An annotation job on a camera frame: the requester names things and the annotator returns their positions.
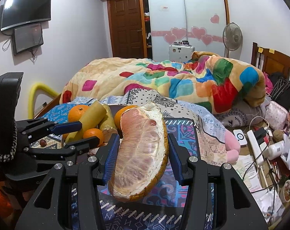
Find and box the wooden bed headboard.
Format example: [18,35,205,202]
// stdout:
[252,42,290,82]

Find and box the small wall-mounted monitor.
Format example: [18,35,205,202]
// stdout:
[12,23,44,56]

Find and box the brown wooden door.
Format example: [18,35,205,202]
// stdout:
[107,0,148,59]

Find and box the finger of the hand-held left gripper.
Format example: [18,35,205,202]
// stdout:
[20,118,83,137]
[27,136,101,161]

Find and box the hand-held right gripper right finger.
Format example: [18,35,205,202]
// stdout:
[167,133,266,230]

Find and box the yellow banana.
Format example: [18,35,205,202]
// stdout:
[98,105,118,138]
[64,101,107,143]

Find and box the white power strip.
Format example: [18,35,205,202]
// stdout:
[246,127,268,166]

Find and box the pink cloth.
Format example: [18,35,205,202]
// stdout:
[263,73,275,94]

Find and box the wall-mounted black television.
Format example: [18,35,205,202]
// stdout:
[0,0,52,32]

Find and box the large peeled pomelo segment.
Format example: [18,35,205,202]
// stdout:
[108,101,169,203]

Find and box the standing electric fan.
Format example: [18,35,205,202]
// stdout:
[223,22,243,58]

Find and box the blue patterned bed sheet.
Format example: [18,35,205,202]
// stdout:
[30,89,232,230]

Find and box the yellow foam tube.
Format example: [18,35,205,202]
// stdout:
[27,82,59,119]

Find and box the white boxy appliance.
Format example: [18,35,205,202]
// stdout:
[168,41,196,62]

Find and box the pink plush pillow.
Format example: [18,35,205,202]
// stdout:
[224,127,240,164]

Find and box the large orange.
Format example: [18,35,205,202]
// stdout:
[68,104,91,123]

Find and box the white round device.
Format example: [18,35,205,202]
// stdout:
[233,129,247,147]

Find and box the grey printed pillow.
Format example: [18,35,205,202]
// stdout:
[214,100,268,128]

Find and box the black white coiled cable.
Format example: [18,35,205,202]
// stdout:
[0,119,18,161]

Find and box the white pink quilted pouch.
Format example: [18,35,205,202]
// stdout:
[265,101,289,131]

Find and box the colourful patchwork blanket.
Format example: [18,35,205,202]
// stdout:
[60,51,266,114]

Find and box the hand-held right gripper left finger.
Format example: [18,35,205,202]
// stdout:
[14,134,121,230]

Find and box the medium orange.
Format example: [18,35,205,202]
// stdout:
[114,105,139,137]

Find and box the small food bowl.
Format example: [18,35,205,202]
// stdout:
[280,179,290,202]

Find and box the wooden wardrobe with heart stickers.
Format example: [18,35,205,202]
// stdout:
[88,0,231,61]

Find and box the black backpack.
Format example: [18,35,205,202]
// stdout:
[270,73,290,104]

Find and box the white plastic bottle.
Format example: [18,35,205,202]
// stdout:
[267,140,286,160]

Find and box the small orange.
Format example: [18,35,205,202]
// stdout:
[83,128,105,147]

